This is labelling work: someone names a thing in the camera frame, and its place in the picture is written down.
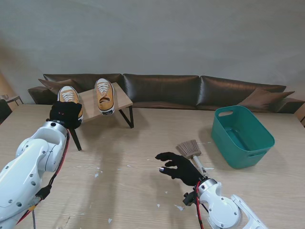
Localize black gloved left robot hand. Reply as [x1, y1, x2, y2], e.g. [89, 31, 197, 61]
[49, 102, 83, 129]

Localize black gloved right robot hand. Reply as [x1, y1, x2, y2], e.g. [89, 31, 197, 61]
[155, 152, 205, 186]

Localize yellow canvas sneaker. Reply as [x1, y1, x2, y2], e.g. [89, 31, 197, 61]
[58, 85, 84, 125]
[94, 78, 116, 117]

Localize white handled brown bristle brush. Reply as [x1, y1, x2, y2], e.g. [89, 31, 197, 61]
[175, 139, 207, 178]

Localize small wooden bench black legs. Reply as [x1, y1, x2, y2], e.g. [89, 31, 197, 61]
[71, 82, 134, 151]

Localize brown sofa cushion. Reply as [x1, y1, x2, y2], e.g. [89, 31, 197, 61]
[238, 87, 295, 113]
[38, 78, 77, 98]

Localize small wooden side table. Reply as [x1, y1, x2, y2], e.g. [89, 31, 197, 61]
[0, 94, 24, 107]

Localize dark chair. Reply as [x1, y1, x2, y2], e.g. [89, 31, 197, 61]
[0, 99, 13, 126]

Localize green plastic basin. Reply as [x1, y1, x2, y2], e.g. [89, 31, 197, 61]
[211, 105, 275, 170]

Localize brown leather sofa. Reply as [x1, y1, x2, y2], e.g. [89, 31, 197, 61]
[27, 73, 305, 115]

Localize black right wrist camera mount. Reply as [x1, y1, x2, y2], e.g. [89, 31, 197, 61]
[183, 190, 197, 206]

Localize red black right arm cable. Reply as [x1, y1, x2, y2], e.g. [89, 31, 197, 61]
[194, 181, 205, 229]

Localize red black arm cable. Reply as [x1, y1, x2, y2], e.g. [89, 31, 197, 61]
[194, 181, 205, 229]
[16, 127, 71, 225]

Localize red black left arm cable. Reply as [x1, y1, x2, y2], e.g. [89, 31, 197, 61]
[16, 127, 71, 225]

